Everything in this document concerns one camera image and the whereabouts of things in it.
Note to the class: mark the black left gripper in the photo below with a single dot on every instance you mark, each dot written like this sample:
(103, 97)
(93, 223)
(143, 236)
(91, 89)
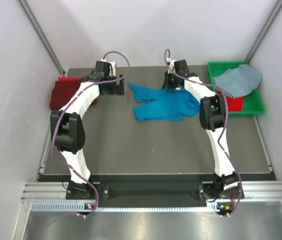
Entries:
(117, 89)

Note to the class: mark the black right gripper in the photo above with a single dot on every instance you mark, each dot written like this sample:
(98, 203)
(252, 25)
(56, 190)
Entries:
(166, 85)

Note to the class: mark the blue t shirt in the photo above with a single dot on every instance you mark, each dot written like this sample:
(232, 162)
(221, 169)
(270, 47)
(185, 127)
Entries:
(163, 104)

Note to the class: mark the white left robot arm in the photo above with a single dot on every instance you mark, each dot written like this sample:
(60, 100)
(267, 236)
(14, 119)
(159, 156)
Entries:
(67, 130)

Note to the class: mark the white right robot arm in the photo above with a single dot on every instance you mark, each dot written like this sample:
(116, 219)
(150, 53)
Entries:
(213, 118)

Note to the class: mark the dark red folded t shirt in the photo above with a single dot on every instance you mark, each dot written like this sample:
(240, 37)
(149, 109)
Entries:
(63, 92)

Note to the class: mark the pink folded t shirt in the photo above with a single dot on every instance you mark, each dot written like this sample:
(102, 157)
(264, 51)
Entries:
(69, 79)

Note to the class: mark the grey t shirt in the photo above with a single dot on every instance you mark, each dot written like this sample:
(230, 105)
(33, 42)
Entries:
(240, 81)

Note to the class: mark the red t shirt in bin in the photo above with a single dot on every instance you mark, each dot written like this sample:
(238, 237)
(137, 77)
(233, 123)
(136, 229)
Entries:
(235, 104)

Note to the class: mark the green plastic bin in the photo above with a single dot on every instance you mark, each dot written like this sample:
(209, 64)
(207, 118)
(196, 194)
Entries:
(253, 104)

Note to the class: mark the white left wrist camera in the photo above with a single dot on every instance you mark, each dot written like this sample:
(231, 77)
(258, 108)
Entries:
(110, 68)

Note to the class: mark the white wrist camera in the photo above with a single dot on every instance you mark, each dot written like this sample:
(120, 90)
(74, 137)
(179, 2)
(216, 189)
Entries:
(110, 68)
(171, 65)

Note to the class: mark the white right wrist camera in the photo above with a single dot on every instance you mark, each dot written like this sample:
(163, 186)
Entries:
(171, 65)

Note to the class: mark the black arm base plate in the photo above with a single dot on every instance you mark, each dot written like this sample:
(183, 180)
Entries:
(188, 190)

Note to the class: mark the left aluminium corner post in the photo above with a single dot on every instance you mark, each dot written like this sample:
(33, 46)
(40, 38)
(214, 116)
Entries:
(41, 35)

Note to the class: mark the aluminium corner post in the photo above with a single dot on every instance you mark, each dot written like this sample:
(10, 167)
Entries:
(41, 35)
(264, 30)

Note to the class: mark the aluminium front rail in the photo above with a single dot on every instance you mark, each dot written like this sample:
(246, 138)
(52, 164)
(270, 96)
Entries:
(51, 197)

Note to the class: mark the right aluminium corner post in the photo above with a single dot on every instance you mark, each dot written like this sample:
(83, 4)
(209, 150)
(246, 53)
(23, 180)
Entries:
(264, 30)

